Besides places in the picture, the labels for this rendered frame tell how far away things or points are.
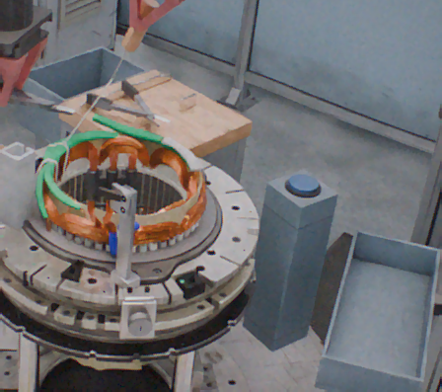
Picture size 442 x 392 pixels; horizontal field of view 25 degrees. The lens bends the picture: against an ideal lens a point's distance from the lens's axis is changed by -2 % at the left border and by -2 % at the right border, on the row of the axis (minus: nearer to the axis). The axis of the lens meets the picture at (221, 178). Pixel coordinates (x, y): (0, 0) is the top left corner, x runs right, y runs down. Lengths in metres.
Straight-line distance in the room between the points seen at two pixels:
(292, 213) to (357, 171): 2.18
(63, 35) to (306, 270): 2.34
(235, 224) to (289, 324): 0.34
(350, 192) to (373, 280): 2.16
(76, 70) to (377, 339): 0.69
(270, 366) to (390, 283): 0.29
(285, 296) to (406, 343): 0.30
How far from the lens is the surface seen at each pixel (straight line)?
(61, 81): 1.56
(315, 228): 1.36
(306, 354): 1.47
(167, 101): 1.45
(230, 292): 1.10
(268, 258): 1.39
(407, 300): 1.20
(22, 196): 1.09
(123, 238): 1.00
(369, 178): 3.48
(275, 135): 3.62
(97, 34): 3.78
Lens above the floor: 1.73
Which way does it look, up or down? 31 degrees down
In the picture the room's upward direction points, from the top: 8 degrees clockwise
